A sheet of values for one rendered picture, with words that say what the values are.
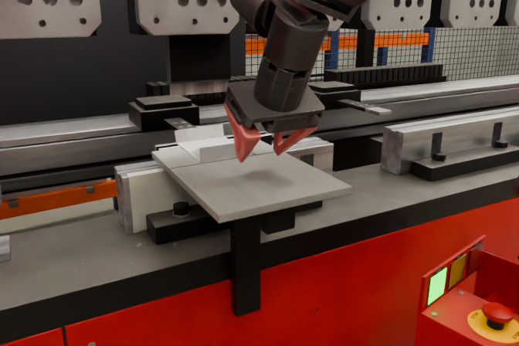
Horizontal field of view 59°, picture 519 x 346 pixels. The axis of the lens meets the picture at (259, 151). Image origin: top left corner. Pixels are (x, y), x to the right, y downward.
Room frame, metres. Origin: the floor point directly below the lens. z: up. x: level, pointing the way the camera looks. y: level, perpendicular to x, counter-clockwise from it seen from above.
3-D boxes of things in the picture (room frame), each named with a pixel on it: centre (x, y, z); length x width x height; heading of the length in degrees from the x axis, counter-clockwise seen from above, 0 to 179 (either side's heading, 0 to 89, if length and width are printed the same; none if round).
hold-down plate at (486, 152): (0.97, -0.47, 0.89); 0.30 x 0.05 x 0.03; 118
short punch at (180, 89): (0.74, 0.10, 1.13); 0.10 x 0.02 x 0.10; 118
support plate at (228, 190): (0.61, 0.03, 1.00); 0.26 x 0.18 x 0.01; 28
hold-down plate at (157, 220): (0.71, 0.03, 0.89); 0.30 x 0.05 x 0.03; 118
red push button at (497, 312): (0.55, -0.33, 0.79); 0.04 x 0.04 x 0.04
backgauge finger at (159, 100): (0.87, 0.16, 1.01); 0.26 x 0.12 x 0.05; 28
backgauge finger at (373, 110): (1.07, -0.20, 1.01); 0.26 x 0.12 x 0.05; 28
